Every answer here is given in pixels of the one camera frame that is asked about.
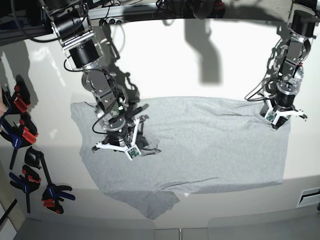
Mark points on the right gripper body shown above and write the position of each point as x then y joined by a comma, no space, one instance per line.
123,138

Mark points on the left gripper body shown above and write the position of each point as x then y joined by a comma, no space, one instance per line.
282,102

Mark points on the grey T-shirt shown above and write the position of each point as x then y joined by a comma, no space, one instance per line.
203,146

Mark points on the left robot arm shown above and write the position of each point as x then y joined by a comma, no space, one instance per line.
294,49

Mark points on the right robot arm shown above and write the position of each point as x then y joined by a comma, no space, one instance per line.
121,126

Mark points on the long black bar clamp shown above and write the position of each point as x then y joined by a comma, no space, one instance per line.
53,194

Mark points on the blue bar clamp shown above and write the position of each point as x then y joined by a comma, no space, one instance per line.
20,136
19,101

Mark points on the lower left blue clamp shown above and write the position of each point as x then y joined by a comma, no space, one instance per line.
29,182

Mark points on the top blue bar clamp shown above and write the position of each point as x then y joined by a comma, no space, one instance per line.
19,101

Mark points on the black power strip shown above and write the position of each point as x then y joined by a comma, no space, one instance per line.
109,21

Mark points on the black strip at edge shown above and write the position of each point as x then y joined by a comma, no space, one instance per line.
8,211

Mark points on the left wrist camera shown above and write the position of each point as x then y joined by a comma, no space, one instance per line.
270,116

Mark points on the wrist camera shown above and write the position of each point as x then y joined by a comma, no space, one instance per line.
270,116
133,152

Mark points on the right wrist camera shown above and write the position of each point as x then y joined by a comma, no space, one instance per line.
133,152

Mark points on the aluminium frame rail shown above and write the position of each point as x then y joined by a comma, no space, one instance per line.
9,36

